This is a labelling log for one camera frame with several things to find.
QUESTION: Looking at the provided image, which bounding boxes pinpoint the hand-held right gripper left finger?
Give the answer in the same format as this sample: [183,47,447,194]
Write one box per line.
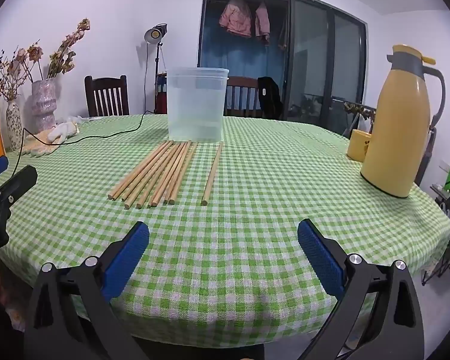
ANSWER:
[23,220,151,360]

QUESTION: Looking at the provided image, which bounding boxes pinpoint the dark sliding glass door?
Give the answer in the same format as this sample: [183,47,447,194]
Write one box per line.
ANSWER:
[197,0,368,136]

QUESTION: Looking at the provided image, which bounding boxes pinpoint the clear plastic container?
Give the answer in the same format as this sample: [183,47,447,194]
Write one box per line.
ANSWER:
[166,67,229,143]

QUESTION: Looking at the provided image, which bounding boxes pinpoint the black jacket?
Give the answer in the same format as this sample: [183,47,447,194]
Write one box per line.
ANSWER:
[257,77,284,121]

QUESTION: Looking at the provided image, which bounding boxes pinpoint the large pink jacket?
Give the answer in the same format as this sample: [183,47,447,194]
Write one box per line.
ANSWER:
[219,0,253,38]

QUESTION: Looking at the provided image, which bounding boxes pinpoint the pink speckled vase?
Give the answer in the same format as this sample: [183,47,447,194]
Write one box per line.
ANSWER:
[31,78,58,133]

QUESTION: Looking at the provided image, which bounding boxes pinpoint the white cloth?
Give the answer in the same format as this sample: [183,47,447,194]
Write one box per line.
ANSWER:
[65,115,98,125]

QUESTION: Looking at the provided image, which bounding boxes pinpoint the dried twig bouquet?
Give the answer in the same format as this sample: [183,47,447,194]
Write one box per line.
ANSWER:
[0,49,31,102]

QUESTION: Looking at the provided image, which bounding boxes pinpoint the black folding stool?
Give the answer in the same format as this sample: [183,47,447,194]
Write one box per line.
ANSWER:
[422,232,450,289]

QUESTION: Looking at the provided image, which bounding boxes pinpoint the slim floral vase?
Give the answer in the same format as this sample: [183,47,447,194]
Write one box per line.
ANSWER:
[5,99,23,152]

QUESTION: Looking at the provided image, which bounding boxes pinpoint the dark wooden chair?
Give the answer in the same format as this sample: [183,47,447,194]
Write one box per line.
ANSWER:
[84,75,130,118]
[225,76,265,118]

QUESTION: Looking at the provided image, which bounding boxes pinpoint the bunch of wooden chopsticks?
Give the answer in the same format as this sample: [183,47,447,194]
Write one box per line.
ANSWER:
[107,139,199,210]

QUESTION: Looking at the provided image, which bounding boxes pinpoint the small pink jacket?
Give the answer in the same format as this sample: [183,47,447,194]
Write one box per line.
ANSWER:
[255,2,271,44]

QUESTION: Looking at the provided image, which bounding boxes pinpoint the green checked tablecloth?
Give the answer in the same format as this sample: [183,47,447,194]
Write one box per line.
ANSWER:
[0,114,450,342]

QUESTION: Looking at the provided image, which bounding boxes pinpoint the yellow thermos jug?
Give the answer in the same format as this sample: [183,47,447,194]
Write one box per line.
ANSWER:
[360,44,446,199]

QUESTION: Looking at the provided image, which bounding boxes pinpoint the single wooden chopstick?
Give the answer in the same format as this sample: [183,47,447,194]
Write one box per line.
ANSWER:
[201,142,224,206]

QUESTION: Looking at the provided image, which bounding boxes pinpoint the blue curtain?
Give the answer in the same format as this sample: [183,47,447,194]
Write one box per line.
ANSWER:
[202,19,286,83]

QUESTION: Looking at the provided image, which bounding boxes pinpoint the black cable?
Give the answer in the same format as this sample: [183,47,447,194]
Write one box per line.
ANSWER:
[7,112,154,181]

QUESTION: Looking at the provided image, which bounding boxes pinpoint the yellow mug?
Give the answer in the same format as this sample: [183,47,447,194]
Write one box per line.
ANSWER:
[346,129,374,163]

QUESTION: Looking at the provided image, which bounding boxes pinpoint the studio lamp on stand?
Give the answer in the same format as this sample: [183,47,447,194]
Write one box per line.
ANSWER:
[144,23,168,115]

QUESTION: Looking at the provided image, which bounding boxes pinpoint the white work glove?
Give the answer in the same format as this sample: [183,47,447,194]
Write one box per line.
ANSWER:
[47,122,79,145]

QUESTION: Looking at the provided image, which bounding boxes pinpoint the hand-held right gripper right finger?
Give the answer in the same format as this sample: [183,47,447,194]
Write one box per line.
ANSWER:
[297,218,425,360]

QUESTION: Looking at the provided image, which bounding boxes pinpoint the tall dried flowers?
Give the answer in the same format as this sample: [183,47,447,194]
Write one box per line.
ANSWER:
[17,18,91,81]

